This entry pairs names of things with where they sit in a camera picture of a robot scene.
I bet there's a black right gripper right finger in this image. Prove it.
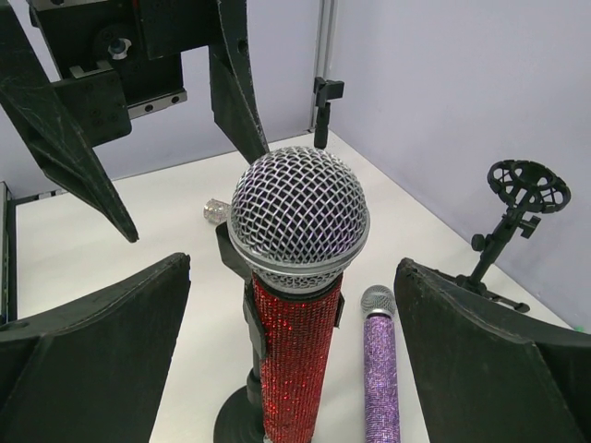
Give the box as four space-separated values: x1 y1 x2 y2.
394 258 590 442

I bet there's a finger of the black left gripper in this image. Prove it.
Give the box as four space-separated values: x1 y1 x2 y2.
209 0 269 163
1 1 139 243

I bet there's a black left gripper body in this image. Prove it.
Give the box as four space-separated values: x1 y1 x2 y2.
29 0 221 141

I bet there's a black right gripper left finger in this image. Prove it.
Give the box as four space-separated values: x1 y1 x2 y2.
1 253 190 443

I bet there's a round-base mic stand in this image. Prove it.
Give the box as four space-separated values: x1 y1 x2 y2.
212 224 344 442
314 77 344 149

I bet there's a purple glitter microphone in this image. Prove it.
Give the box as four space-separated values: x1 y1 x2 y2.
360 285 400 443

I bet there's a silver glitter microphone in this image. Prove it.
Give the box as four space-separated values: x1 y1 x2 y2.
202 198 231 225

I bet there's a red glitter microphone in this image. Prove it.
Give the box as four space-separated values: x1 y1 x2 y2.
227 147 370 442

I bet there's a black tripod shock-mount stand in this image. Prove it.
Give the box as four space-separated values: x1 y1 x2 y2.
455 160 572 314

